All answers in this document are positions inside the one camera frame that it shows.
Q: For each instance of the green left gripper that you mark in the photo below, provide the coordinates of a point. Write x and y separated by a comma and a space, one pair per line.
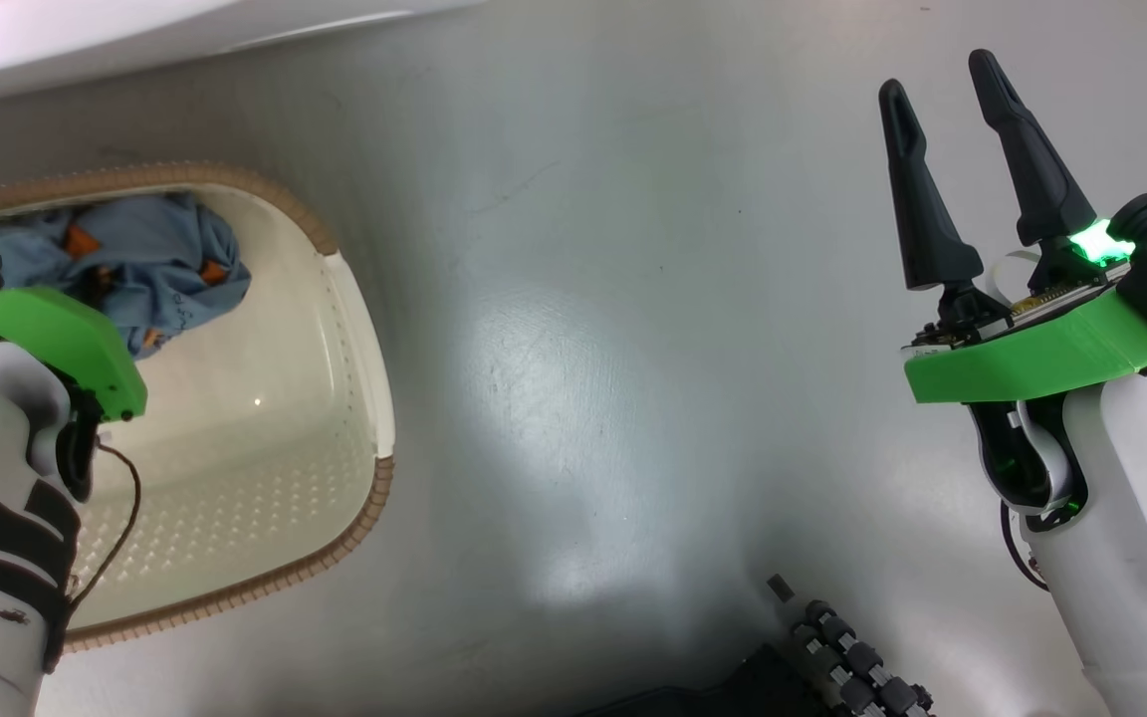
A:
56, 334

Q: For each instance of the cream basket with brown rim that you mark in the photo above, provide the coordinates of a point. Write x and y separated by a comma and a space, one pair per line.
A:
255, 478

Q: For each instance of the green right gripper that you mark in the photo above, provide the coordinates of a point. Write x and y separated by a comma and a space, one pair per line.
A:
1032, 358

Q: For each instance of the blue cartoon print garment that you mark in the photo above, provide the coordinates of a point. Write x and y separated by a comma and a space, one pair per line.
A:
155, 259

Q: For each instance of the white washing machine body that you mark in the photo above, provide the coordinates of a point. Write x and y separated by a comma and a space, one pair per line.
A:
86, 40

